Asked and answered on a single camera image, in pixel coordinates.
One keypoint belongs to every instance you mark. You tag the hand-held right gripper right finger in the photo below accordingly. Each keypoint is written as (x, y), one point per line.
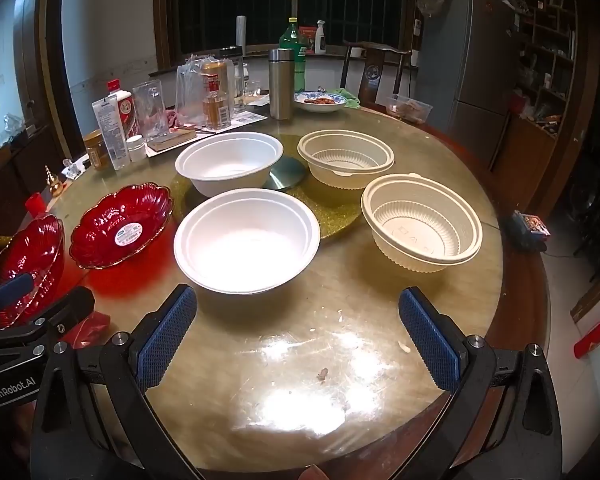
(430, 340)

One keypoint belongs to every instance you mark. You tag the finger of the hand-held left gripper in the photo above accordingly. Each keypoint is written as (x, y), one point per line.
(10, 290)
(77, 302)

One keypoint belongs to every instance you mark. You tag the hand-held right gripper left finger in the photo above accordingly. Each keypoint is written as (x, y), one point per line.
(165, 340)

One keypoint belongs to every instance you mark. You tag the red glass plate with sticker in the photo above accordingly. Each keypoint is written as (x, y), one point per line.
(105, 230)

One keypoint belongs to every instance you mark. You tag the cream ribbed plastic bowl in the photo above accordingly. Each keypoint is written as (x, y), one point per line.
(345, 152)
(420, 225)

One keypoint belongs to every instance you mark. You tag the white foam bowl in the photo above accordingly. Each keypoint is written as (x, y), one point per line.
(230, 157)
(245, 245)

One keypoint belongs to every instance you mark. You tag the red plastic wrapper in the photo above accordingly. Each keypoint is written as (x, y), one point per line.
(92, 327)

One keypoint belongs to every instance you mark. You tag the red plastic cup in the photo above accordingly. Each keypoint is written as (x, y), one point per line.
(36, 205)

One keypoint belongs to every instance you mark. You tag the gold gourd ornament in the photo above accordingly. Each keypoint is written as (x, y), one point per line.
(54, 182)

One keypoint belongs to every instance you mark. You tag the dark wooden sideboard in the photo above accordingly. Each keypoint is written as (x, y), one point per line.
(25, 160)

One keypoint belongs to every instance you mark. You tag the small clear packets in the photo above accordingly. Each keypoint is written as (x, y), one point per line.
(72, 167)

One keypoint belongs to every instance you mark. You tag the peanut butter jar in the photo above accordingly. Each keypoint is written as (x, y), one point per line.
(96, 152)

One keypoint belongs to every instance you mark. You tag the printed card box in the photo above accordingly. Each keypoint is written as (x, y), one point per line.
(530, 222)

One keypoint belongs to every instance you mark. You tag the gold glitter turntable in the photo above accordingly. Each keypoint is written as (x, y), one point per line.
(337, 210)

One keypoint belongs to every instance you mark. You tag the small white jar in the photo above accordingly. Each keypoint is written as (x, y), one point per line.
(136, 149)

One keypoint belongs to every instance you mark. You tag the red packet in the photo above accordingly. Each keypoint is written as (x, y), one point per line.
(595, 335)

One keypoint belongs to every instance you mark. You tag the clear glass mug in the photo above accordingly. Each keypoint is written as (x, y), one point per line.
(147, 110)

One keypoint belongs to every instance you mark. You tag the round metal disc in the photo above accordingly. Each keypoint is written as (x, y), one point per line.
(287, 175)

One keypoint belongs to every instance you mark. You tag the clear plastic food container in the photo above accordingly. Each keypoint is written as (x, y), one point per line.
(410, 110)

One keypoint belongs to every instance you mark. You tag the clear plastic bag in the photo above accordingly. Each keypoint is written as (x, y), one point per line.
(187, 95)

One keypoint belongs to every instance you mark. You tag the gold drink can pack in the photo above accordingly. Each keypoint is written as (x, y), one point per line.
(215, 110)

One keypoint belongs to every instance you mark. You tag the printed paper sheet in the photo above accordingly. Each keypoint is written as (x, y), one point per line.
(250, 118)

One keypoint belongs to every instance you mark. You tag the green cloth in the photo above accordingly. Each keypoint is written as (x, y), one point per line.
(352, 100)

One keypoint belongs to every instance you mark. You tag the blue white plate with food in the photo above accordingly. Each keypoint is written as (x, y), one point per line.
(320, 105)

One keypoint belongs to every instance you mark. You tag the dark wooden chair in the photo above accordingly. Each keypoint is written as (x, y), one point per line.
(375, 72)

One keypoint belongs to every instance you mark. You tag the steel thermos flask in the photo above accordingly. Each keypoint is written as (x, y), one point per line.
(281, 85)

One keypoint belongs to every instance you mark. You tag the grey refrigerator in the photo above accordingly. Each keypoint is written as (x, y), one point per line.
(470, 60)

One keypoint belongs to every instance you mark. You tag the wooden shelf unit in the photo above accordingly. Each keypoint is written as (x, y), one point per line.
(545, 50)

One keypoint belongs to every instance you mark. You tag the white paper roll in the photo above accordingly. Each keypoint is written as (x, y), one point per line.
(240, 35)

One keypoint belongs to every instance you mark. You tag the white spray bottle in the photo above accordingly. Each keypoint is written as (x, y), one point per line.
(320, 37)

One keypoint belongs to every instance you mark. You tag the red box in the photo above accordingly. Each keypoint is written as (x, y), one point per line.
(307, 37)

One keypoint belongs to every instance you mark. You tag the green plastic bottle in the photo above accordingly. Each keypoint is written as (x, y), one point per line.
(295, 40)

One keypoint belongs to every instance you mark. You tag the dark window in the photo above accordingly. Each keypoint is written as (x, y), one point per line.
(220, 5)

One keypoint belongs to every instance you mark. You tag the large wall mirror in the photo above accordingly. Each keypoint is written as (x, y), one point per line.
(5, 35)

